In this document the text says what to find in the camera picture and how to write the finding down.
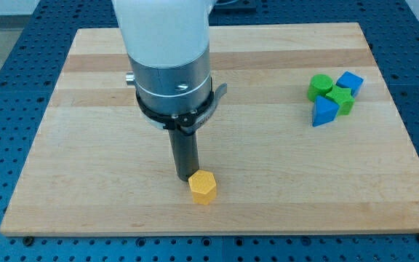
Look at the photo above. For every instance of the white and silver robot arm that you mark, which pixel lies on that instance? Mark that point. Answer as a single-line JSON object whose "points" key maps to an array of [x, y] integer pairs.
{"points": [[167, 42]]}

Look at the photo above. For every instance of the green star block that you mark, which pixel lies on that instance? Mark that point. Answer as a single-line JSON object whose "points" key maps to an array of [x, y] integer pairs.
{"points": [[343, 97]]}

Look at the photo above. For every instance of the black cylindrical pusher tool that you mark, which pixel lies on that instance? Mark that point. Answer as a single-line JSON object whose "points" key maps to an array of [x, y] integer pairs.
{"points": [[185, 153]]}

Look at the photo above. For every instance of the yellow hexagon block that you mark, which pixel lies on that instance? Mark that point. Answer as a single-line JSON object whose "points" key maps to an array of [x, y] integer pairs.
{"points": [[203, 187]]}

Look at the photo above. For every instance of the blue triangle block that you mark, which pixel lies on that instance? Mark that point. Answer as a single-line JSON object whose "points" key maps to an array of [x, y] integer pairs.
{"points": [[324, 111]]}

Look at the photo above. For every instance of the green cylinder block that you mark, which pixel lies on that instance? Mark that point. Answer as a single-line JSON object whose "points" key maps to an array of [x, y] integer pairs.
{"points": [[320, 84]]}

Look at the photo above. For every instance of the wooden board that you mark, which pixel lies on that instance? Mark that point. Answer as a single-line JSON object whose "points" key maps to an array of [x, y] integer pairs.
{"points": [[96, 168]]}

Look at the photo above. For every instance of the blue cube block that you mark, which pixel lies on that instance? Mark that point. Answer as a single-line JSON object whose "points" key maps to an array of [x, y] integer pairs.
{"points": [[351, 81]]}

